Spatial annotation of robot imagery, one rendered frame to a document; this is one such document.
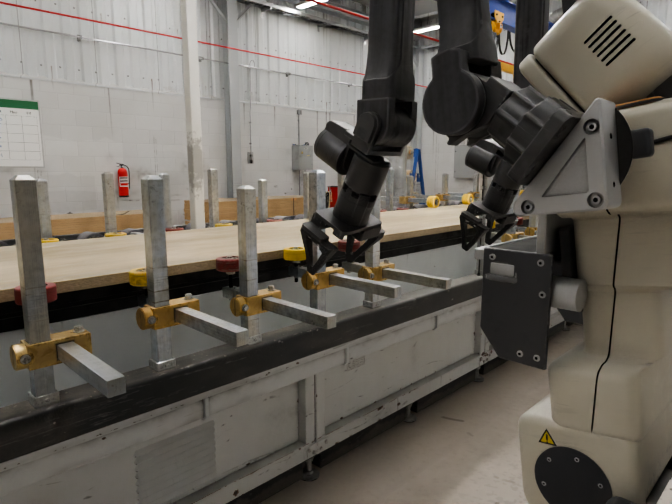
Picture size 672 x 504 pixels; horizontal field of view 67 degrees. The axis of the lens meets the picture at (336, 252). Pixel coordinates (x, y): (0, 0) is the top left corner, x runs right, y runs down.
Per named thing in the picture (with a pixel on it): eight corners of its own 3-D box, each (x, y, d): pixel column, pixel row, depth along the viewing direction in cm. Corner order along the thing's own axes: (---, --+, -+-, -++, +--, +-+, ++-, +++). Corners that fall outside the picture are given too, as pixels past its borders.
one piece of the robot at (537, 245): (634, 332, 85) (646, 204, 82) (573, 380, 66) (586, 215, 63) (540, 314, 97) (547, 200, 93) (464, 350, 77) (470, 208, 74)
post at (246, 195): (260, 364, 137) (255, 185, 129) (249, 367, 135) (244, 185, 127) (252, 360, 140) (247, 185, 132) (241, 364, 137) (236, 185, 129)
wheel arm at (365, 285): (401, 299, 137) (402, 284, 136) (393, 302, 135) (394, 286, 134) (296, 276, 167) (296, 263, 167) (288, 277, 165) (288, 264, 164)
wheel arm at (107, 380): (128, 397, 85) (126, 373, 84) (107, 403, 83) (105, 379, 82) (46, 337, 115) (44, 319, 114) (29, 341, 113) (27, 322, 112)
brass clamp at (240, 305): (283, 308, 139) (282, 290, 138) (242, 319, 130) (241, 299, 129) (269, 304, 143) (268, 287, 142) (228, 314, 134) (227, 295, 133)
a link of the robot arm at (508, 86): (520, 98, 56) (540, 102, 59) (457, 51, 60) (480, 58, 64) (472, 166, 61) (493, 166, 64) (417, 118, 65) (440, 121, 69)
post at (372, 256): (378, 327, 172) (380, 185, 165) (372, 330, 170) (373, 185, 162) (371, 325, 175) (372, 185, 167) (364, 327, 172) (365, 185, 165)
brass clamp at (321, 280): (345, 284, 156) (345, 268, 155) (313, 291, 147) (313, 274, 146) (331, 281, 160) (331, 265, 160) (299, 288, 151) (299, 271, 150)
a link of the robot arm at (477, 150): (528, 133, 97) (546, 135, 103) (479, 112, 104) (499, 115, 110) (500, 190, 103) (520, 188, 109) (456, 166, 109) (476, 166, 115)
